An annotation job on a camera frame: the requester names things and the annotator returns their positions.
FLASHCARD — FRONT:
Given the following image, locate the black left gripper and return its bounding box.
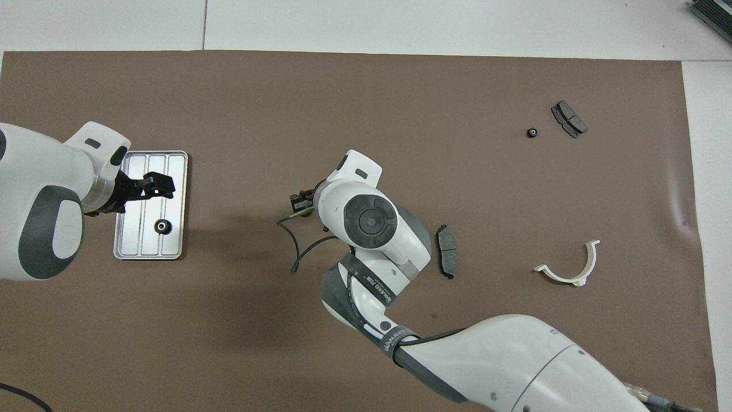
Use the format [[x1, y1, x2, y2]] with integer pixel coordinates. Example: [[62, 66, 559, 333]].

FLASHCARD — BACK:
[[86, 171, 176, 218]]

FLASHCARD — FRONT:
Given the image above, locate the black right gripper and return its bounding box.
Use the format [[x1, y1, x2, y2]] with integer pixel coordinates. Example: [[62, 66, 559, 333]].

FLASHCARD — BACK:
[[291, 180, 321, 216]]

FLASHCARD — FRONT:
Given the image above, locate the silver metal tray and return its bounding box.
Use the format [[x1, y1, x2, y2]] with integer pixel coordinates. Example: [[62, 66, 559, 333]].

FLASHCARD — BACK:
[[113, 150, 189, 261]]

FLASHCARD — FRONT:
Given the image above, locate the brown table mat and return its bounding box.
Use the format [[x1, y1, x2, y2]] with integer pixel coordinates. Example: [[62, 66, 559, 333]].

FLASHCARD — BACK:
[[0, 50, 720, 412]]

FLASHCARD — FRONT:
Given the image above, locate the long dark grey brake pad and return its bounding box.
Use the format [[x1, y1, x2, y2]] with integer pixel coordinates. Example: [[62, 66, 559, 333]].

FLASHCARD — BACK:
[[436, 224, 459, 280]]

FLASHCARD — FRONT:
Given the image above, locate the short dark grey brake pad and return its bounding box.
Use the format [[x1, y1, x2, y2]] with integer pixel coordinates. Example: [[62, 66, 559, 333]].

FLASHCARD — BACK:
[[550, 100, 588, 139]]

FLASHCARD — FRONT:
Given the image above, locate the grey ribbed equipment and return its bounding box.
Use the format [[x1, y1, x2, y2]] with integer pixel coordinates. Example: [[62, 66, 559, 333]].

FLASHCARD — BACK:
[[689, 0, 732, 45]]

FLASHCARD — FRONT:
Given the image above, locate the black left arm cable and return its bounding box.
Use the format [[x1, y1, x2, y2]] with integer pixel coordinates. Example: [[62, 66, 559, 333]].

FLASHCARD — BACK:
[[0, 382, 53, 412]]

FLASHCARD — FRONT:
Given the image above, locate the white curved plastic bracket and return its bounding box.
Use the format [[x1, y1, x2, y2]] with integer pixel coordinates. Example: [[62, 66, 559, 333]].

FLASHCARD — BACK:
[[534, 240, 601, 287]]

